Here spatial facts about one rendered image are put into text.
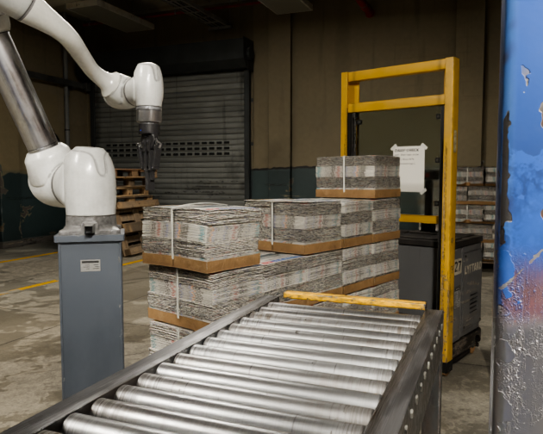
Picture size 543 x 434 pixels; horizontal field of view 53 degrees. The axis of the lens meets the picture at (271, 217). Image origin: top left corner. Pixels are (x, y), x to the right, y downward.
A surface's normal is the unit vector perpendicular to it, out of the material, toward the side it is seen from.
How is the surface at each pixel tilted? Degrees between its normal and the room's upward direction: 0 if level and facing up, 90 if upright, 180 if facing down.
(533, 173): 90
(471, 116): 90
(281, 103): 90
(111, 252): 90
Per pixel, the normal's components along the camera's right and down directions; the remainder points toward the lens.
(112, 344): 0.25, 0.07
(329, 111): -0.37, 0.07
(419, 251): -0.64, 0.06
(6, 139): 0.93, 0.03
